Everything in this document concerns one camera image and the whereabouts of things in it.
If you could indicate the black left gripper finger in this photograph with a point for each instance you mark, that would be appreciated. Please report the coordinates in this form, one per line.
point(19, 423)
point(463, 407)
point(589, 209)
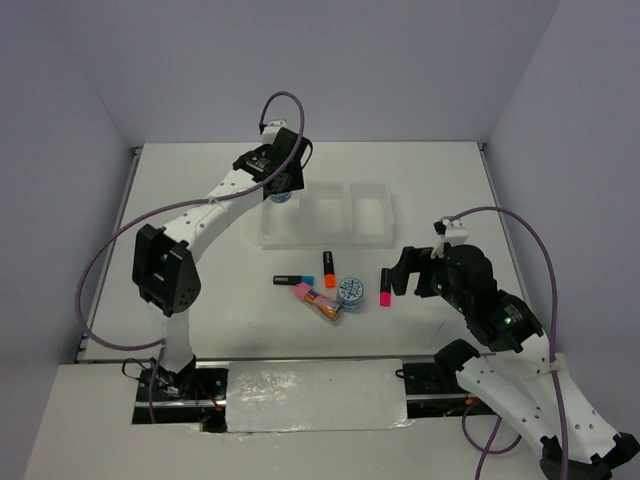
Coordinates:
point(293, 181)
point(274, 187)

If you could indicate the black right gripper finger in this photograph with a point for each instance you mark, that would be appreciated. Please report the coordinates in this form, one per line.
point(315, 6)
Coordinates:
point(427, 284)
point(412, 261)

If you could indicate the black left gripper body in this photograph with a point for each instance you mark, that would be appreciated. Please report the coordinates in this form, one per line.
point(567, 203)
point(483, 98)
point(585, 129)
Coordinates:
point(259, 152)

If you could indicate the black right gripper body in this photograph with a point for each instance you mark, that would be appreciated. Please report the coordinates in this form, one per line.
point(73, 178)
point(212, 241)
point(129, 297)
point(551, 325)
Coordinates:
point(440, 284)

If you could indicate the blue cleaning gel jar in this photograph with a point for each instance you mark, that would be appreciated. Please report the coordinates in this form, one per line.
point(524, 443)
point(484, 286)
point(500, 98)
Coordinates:
point(280, 197)
point(350, 294)

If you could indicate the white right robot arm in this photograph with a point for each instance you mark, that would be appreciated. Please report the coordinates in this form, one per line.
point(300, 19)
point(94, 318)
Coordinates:
point(533, 392)

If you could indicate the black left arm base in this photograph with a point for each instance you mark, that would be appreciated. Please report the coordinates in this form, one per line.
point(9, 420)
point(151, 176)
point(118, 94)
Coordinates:
point(197, 397)

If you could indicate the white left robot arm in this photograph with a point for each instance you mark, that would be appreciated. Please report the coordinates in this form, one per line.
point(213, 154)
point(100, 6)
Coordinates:
point(165, 258)

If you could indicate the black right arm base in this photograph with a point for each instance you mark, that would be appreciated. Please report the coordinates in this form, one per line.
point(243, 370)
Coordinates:
point(431, 393)

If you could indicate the pink highlighter with black cap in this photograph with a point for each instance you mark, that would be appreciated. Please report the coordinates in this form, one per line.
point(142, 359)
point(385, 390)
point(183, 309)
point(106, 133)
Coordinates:
point(385, 290)

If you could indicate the clear three-compartment plastic organizer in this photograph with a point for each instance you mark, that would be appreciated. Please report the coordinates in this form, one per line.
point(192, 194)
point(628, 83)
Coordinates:
point(329, 214)

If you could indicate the orange highlighter with black cap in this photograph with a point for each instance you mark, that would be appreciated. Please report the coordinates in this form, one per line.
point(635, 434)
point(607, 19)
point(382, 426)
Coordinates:
point(328, 270)

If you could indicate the blue highlighter with black cap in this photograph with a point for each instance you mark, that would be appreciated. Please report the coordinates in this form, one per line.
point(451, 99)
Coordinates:
point(293, 280)

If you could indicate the pink tube of coloured pens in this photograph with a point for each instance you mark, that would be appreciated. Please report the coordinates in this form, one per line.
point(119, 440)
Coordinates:
point(329, 308)

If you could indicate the white foil-covered front panel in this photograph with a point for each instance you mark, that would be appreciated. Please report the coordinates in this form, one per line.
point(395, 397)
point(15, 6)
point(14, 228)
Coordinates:
point(310, 396)

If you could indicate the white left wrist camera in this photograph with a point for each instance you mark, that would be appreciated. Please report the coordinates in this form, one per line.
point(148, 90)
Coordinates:
point(270, 130)

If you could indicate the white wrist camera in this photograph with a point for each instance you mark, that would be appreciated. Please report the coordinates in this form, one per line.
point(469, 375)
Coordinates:
point(270, 130)
point(451, 233)

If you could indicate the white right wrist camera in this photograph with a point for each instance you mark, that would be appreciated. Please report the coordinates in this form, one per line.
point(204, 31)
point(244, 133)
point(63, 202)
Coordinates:
point(451, 233)

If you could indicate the silver metal table rail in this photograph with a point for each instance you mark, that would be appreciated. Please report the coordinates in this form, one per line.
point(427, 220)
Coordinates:
point(83, 360)

